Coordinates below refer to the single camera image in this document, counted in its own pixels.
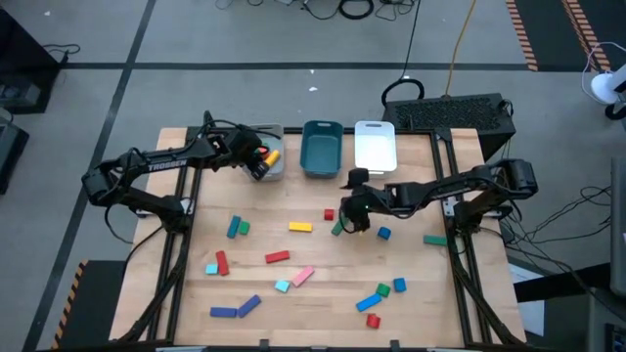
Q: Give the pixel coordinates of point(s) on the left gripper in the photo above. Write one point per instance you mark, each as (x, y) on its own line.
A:
(244, 146)

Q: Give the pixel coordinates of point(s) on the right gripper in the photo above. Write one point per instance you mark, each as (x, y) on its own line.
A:
(367, 204)

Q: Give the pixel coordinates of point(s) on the yellow cylinder block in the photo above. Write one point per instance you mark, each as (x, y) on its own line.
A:
(272, 157)

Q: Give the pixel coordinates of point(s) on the red small block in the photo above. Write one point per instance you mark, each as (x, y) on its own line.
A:
(373, 321)
(328, 214)

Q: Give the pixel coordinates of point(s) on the blue small block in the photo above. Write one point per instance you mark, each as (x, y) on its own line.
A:
(384, 233)
(399, 285)

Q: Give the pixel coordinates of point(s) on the yellow long block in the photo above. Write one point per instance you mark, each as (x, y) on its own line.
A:
(300, 227)

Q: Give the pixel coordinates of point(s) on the pink long block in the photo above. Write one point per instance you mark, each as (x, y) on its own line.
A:
(302, 277)

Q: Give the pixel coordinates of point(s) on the red long block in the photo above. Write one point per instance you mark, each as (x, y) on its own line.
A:
(222, 263)
(277, 257)

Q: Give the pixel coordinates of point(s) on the pale turquoise small block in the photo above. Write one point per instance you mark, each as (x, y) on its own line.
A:
(211, 269)
(282, 286)

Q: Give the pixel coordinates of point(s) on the light grey plastic bin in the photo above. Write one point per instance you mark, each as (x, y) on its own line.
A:
(277, 173)

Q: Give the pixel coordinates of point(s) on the teal plastic bin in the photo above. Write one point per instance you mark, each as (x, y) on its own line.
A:
(321, 151)

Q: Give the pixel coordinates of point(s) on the white plastic bin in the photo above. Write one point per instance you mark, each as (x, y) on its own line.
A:
(375, 151)

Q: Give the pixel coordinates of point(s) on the teal green long block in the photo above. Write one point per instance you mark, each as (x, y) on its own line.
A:
(435, 240)

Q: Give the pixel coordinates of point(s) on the bright blue long block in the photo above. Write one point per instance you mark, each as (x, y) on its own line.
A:
(368, 302)

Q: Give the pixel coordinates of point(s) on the dark blue long block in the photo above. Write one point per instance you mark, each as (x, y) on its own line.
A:
(223, 312)
(249, 306)

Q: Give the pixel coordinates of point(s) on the black computer tower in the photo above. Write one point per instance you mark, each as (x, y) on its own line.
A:
(447, 115)

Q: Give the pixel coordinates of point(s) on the white sheet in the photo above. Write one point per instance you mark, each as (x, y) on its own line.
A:
(530, 313)

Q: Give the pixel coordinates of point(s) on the black floor beam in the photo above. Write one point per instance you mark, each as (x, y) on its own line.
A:
(552, 289)

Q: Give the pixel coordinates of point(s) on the black mat yellow hazard stripes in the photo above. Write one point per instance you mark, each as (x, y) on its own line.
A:
(98, 303)

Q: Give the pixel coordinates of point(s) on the dark grey equipment box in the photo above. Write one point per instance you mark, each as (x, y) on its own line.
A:
(10, 146)

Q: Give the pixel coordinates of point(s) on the black cabinet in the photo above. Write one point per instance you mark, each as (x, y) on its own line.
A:
(24, 58)

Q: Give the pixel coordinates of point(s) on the grey furniture panel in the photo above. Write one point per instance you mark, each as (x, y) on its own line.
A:
(618, 225)

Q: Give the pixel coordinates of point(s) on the black mat orange striped edges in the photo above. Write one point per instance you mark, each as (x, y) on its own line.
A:
(548, 29)

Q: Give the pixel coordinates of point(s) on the white round device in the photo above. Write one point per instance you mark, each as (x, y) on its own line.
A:
(604, 87)

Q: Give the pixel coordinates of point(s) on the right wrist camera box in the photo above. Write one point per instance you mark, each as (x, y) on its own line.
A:
(357, 177)

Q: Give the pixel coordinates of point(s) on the black metal table frame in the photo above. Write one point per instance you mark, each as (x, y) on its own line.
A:
(415, 131)

